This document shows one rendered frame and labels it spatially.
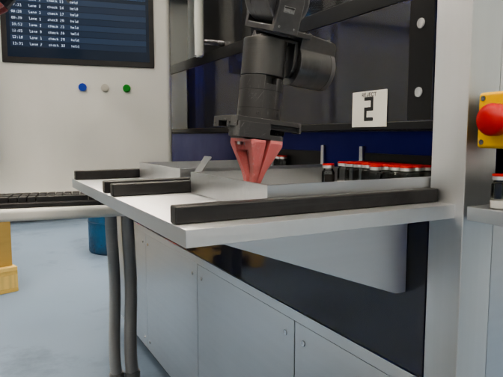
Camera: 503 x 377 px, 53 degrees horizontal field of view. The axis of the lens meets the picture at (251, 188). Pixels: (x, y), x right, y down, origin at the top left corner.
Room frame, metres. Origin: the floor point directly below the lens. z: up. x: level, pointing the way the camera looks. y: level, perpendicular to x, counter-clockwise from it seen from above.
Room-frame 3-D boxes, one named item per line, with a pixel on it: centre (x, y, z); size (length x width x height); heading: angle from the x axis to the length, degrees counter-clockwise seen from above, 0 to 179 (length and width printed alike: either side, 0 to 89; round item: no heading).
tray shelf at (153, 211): (0.93, 0.02, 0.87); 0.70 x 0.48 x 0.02; 29
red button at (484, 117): (0.63, -0.30, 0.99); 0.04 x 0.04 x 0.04; 29
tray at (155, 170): (1.11, 0.04, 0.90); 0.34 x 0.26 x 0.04; 119
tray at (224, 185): (0.80, -0.11, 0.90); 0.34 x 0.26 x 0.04; 118
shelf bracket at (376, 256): (0.70, -0.09, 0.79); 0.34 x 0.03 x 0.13; 119
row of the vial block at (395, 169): (0.86, -0.21, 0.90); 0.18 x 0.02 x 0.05; 28
